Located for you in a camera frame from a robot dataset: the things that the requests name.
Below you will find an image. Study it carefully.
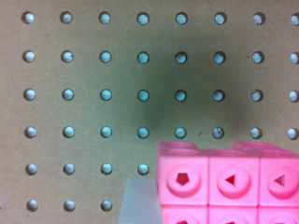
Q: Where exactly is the pink linking cube block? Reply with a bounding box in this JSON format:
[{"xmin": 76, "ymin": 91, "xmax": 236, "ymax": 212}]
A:
[{"xmin": 157, "ymin": 141, "xmax": 299, "ymax": 224}]

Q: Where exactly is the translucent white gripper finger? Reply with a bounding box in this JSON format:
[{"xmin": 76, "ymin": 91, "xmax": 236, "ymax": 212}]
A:
[{"xmin": 118, "ymin": 177, "xmax": 163, "ymax": 224}]

